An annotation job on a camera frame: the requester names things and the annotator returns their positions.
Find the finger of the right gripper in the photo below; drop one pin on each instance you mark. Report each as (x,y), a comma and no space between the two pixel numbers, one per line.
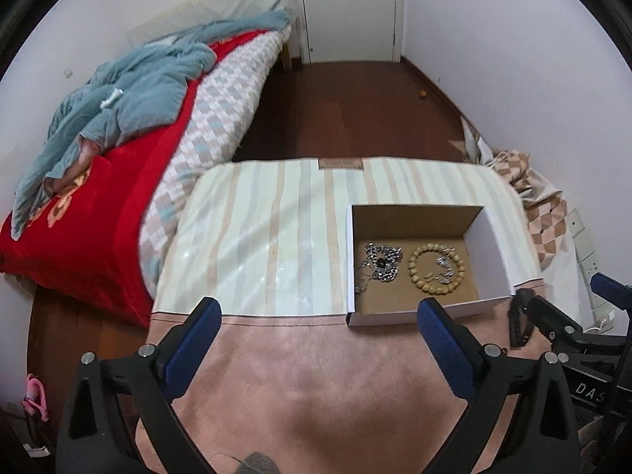
(612,291)
(550,321)

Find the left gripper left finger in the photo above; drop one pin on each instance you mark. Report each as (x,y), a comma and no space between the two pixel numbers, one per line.
(184,347)

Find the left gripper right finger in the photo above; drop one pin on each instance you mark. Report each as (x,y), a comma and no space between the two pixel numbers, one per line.
(458,354)

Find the white power strip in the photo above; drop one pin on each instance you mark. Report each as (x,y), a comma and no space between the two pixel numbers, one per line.
(602,313)

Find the black smartwatch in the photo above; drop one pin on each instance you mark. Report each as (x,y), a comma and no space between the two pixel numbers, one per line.
(520,328)

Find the checkered beige cloth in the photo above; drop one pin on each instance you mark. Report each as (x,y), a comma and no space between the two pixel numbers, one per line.
(543,203)

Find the white cardboard box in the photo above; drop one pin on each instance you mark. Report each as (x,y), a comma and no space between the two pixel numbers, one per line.
(400,254)

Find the pink slipper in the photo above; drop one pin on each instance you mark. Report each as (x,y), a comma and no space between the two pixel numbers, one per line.
(34,402)

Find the red blanket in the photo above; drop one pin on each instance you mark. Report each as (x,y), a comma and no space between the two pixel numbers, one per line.
(83,241)

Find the teal blanket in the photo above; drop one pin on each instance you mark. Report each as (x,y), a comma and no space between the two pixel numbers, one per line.
(125,98)

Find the white door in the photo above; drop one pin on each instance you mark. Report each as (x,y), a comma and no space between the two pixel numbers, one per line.
(350,30)

